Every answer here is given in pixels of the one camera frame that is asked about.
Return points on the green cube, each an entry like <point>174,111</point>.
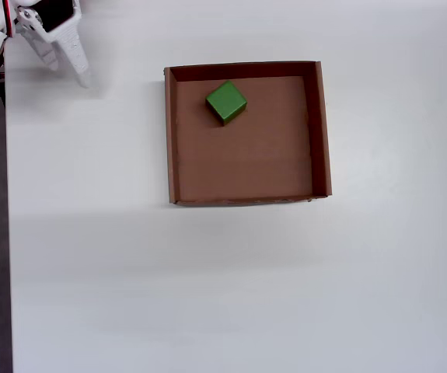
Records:
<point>226,102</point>

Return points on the brown cardboard box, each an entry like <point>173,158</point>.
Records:
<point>246,163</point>

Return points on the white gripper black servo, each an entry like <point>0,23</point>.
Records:
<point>64,43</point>

